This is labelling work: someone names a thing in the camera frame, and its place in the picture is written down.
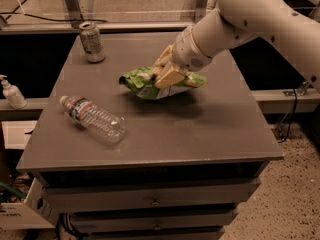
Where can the grey drawer cabinet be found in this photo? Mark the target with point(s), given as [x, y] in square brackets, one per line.
[181, 170]

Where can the silver green soda can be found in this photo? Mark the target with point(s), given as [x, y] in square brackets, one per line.
[92, 45]

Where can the white cardboard box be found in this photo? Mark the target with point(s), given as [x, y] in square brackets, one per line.
[34, 212]

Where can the clear plastic water bottle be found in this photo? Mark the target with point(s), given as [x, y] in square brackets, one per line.
[101, 123]

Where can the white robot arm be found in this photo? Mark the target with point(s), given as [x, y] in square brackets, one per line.
[235, 22]

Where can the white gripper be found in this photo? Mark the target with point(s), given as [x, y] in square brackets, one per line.
[187, 53]

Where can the white pump dispenser bottle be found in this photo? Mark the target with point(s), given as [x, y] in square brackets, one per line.
[13, 94]

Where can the green rice chip bag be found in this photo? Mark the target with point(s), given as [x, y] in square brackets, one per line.
[141, 82]

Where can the grey metal bracket left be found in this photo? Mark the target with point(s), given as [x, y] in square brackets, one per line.
[74, 12]

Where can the grey metal bracket right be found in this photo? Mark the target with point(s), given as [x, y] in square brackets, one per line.
[200, 9]

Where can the grey metal bracket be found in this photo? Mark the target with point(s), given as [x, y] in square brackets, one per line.
[74, 12]
[200, 9]

